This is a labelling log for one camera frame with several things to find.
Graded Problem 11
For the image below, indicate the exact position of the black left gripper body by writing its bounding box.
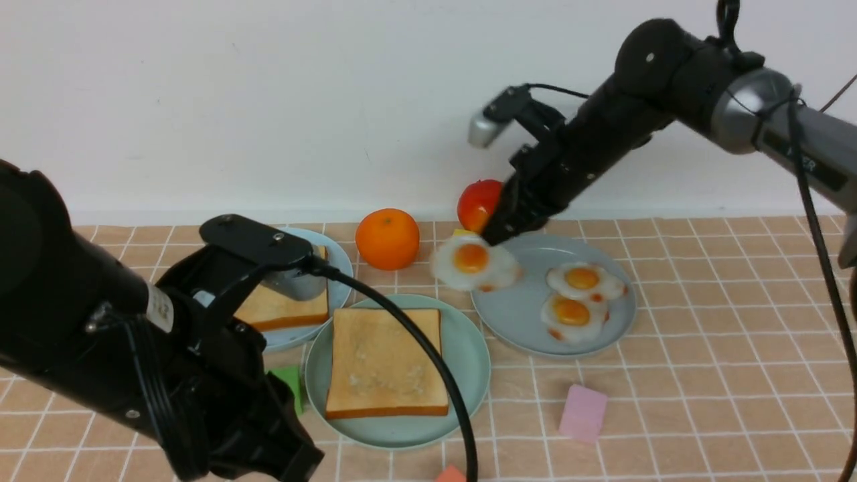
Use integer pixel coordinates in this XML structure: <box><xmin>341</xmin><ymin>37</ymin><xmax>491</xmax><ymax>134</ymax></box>
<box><xmin>121</xmin><ymin>241</ymin><xmax>324</xmax><ymax>481</ymax></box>

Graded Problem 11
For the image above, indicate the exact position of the light blue left plate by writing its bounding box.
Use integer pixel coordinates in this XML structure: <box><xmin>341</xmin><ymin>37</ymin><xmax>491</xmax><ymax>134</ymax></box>
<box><xmin>187</xmin><ymin>227</ymin><xmax>354</xmax><ymax>353</ymax></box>

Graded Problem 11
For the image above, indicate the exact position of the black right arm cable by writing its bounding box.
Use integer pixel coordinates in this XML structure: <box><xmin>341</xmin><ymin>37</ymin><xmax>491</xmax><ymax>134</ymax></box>
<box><xmin>716</xmin><ymin>0</ymin><xmax>857</xmax><ymax>482</ymax></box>

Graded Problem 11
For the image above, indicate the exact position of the red-orange cube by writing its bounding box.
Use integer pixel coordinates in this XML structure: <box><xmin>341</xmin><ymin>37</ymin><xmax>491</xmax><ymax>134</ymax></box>
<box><xmin>434</xmin><ymin>465</ymin><xmax>467</xmax><ymax>482</ymax></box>

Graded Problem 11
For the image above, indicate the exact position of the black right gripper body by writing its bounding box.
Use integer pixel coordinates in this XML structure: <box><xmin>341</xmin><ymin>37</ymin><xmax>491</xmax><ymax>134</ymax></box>
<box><xmin>501</xmin><ymin>114</ymin><xmax>643</xmax><ymax>229</ymax></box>

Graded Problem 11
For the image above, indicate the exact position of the toast slice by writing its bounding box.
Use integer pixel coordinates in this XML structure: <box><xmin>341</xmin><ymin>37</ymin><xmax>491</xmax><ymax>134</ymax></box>
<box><xmin>234</xmin><ymin>279</ymin><xmax>329</xmax><ymax>332</ymax></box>
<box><xmin>325</xmin><ymin>308</ymin><xmax>449</xmax><ymax>419</ymax></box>

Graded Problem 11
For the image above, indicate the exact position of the pink cube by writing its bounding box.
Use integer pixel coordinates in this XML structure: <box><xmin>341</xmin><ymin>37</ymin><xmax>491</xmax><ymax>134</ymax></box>
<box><xmin>559</xmin><ymin>384</ymin><xmax>609</xmax><ymax>445</ymax></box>

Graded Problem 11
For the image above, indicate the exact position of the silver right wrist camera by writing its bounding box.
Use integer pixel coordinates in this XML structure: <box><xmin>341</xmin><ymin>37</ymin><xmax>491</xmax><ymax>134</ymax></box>
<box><xmin>467</xmin><ymin>84</ymin><xmax>566</xmax><ymax>149</ymax></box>

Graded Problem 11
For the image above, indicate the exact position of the green centre plate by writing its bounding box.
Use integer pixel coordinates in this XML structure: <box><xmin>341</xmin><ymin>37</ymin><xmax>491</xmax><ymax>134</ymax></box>
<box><xmin>303</xmin><ymin>293</ymin><xmax>491</xmax><ymax>451</ymax></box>

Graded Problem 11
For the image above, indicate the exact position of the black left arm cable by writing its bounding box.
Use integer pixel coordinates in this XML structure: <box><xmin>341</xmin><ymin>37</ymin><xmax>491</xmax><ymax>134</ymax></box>
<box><xmin>308</xmin><ymin>258</ymin><xmax>479</xmax><ymax>482</ymax></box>

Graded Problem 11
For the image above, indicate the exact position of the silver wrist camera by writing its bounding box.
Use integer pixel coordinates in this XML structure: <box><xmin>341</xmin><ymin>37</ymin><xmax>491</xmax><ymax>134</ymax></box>
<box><xmin>467</xmin><ymin>84</ymin><xmax>566</xmax><ymax>149</ymax></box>
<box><xmin>260</xmin><ymin>268</ymin><xmax>327</xmax><ymax>301</ymax></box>

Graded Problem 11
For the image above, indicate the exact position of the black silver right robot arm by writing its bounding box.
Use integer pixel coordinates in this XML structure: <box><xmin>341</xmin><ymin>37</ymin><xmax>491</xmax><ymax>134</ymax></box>
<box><xmin>469</xmin><ymin>13</ymin><xmax>856</xmax><ymax>268</ymax></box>

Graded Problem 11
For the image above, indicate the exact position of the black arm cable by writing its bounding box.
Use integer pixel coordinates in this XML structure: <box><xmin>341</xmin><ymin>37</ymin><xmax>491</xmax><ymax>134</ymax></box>
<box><xmin>716</xmin><ymin>0</ymin><xmax>857</xmax><ymax>482</ymax></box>
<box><xmin>308</xmin><ymin>258</ymin><xmax>479</xmax><ymax>482</ymax></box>

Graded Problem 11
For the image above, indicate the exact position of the grey-blue egg plate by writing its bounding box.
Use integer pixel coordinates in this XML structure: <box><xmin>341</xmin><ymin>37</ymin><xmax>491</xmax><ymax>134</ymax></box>
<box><xmin>471</xmin><ymin>233</ymin><xmax>639</xmax><ymax>359</ymax></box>

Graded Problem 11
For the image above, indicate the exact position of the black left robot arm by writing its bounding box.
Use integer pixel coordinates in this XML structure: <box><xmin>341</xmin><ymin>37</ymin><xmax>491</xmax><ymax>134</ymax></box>
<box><xmin>1</xmin><ymin>162</ymin><xmax>324</xmax><ymax>481</ymax></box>

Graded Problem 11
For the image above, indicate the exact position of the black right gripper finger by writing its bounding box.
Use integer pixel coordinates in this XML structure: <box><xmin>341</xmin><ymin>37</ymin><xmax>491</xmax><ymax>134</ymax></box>
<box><xmin>481</xmin><ymin>197</ymin><xmax>536</xmax><ymax>246</ymax></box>

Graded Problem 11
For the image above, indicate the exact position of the green cube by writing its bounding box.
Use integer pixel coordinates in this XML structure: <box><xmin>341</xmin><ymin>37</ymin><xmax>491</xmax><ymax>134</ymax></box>
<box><xmin>270</xmin><ymin>364</ymin><xmax>304</xmax><ymax>417</ymax></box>

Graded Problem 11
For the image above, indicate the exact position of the red yellow apple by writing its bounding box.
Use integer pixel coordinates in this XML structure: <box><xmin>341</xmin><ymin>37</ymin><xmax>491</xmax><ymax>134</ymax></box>
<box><xmin>457</xmin><ymin>179</ymin><xmax>504</xmax><ymax>233</ymax></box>

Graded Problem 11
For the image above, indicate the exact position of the orange fruit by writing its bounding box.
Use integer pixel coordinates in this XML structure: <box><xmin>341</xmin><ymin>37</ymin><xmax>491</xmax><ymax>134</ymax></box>
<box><xmin>355</xmin><ymin>208</ymin><xmax>420</xmax><ymax>271</ymax></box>

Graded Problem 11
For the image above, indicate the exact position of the fried egg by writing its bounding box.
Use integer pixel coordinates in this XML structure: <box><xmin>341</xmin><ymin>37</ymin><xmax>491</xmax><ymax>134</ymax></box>
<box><xmin>540</xmin><ymin>294</ymin><xmax>610</xmax><ymax>347</ymax></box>
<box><xmin>546</xmin><ymin>262</ymin><xmax>629</xmax><ymax>304</ymax></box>
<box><xmin>431</xmin><ymin>234</ymin><xmax>524</xmax><ymax>292</ymax></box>

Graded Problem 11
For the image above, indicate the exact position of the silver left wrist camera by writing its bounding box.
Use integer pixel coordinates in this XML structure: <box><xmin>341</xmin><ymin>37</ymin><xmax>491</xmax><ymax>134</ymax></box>
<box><xmin>260</xmin><ymin>268</ymin><xmax>327</xmax><ymax>301</ymax></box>

